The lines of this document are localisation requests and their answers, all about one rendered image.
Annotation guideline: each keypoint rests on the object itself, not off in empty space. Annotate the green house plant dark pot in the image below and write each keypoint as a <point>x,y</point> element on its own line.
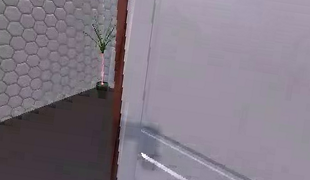
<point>105,42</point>

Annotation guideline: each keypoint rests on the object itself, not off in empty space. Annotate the white room door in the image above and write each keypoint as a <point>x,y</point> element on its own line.
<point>230,88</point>

